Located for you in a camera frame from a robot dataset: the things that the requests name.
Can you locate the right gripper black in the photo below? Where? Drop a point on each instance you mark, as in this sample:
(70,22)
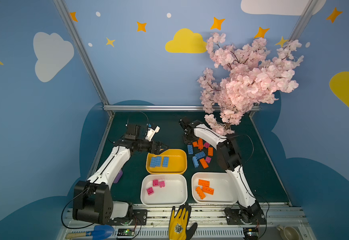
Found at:
(185,130)

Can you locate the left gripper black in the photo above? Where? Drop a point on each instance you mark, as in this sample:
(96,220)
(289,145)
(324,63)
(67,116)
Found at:
(155,147)

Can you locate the blue lego brick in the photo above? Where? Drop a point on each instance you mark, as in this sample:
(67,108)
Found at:
(200,155)
(158,161)
(190,149)
(165,162)
(153,162)

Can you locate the orange lego pile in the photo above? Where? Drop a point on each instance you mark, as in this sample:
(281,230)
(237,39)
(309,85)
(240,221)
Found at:
(199,144)

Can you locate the orange lego plate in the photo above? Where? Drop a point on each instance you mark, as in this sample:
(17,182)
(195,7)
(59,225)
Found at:
(210,151)
(204,163)
(204,183)

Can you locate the light blue lego brick side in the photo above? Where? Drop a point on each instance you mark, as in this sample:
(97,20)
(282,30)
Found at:
(195,161)

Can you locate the orange lego plate bottom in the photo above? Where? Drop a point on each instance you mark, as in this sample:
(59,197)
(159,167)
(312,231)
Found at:
(204,163)

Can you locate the magenta small lego brick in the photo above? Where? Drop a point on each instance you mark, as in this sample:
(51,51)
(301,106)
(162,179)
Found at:
(150,191)

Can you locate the orange lego brick top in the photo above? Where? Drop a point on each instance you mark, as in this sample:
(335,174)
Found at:
(208,190)

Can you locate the orange lego brick cluster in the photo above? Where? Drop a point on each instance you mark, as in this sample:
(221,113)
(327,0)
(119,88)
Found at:
(200,193)

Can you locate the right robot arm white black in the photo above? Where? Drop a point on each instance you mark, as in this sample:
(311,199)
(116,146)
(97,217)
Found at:
(229,158)

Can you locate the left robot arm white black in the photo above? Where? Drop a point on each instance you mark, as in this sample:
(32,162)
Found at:
(92,201)

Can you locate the yellow plastic tray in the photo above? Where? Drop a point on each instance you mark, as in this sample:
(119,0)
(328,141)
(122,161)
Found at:
(172,161)

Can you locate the left white plastic tray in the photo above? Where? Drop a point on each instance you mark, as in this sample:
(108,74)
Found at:
(174,193)

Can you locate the white plastic tray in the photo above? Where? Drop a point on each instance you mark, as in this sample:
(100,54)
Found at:
(224,188)
(174,193)

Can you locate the purple pink toy spatula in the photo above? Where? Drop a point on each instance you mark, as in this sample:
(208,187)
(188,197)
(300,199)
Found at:
(117,178)

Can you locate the right white plastic tray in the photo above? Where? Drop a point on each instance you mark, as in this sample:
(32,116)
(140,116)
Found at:
(224,188)

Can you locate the yellow black work glove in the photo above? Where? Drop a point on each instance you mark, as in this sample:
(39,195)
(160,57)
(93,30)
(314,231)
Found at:
(177,228)

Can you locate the pink cherry blossom tree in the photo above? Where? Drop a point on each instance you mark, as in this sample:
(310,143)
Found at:
(253,79)

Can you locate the blue garden trowel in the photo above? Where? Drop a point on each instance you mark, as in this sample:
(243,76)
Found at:
(100,232)

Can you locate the beige ceramic cup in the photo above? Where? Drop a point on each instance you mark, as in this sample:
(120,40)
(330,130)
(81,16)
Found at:
(288,233)

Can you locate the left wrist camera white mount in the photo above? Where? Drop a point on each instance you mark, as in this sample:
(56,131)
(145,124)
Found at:
(151,132)

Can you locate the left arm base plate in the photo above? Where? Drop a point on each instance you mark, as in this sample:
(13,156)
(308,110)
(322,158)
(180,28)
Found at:
(136,217)

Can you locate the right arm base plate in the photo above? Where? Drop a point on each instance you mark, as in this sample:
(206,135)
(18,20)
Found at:
(244,217)

